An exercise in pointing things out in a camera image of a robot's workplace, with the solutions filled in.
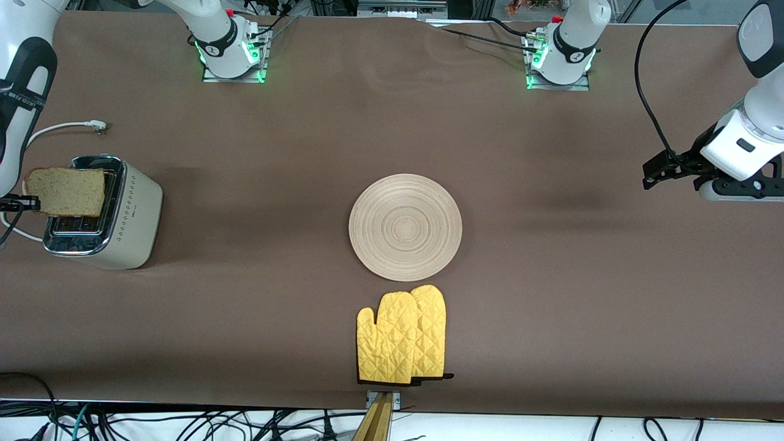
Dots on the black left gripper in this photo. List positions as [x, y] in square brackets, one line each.
[690, 162]

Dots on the brown bread slice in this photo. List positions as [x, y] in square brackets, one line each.
[64, 191]

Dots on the round wooden plate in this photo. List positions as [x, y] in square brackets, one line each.
[404, 226]

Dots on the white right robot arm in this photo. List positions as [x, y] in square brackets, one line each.
[214, 37]

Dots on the beige chrome two-slot toaster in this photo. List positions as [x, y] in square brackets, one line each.
[138, 214]

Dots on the brown table cover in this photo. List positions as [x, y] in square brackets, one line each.
[520, 153]

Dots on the yellow quilted oven mitt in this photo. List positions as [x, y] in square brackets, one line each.
[386, 343]
[432, 331]

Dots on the grey equipment box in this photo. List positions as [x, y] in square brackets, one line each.
[398, 9]

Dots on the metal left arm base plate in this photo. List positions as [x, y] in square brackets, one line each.
[582, 86]

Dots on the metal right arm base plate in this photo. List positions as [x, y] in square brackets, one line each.
[211, 78]

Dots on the small metal mount bracket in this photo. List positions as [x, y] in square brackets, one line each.
[397, 401]

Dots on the yellow camera mount beam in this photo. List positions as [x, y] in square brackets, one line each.
[376, 425]

